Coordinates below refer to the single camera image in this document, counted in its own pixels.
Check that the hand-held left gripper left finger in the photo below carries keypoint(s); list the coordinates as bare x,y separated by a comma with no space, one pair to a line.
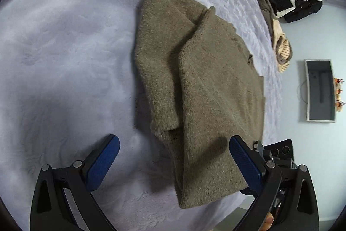
104,160

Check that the olive knit sweater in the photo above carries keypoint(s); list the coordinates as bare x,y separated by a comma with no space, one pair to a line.
205,98

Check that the beige striped garment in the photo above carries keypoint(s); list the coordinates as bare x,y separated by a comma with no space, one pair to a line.
283,49

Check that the orange flowers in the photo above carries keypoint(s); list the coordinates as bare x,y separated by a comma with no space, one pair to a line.
340,95

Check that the black garment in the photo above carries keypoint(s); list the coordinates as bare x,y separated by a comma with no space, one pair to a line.
297,7

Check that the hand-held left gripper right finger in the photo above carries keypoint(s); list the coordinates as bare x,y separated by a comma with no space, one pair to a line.
246,163

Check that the person's right hand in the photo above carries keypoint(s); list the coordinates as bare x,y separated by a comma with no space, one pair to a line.
268,223

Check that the lavender fleece blanket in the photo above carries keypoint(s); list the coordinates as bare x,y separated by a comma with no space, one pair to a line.
67,57

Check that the grey framed wall panel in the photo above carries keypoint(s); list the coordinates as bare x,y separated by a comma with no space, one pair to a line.
319,90

